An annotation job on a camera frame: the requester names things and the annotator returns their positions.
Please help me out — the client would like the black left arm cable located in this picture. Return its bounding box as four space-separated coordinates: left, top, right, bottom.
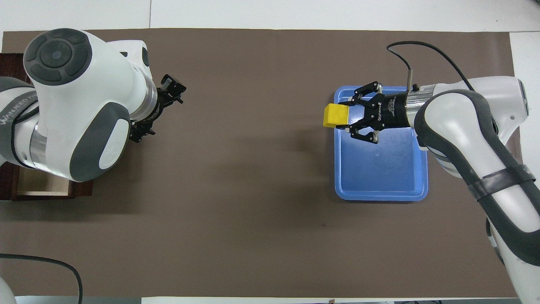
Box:
0 253 84 304

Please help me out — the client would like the dark wooden drawer cabinet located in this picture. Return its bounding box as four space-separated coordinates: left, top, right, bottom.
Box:
0 53 34 201

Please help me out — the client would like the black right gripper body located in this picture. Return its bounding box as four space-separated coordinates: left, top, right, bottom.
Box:
366 93 408 130

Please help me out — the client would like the blue plastic tray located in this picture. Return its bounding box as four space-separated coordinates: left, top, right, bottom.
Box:
334 86 429 202

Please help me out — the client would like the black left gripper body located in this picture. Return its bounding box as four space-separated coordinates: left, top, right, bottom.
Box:
143 86 174 126

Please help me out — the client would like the brown table mat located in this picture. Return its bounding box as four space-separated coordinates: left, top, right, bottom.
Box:
0 27 537 298

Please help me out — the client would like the yellow cube block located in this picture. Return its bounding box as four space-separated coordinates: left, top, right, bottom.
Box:
323 104 351 129

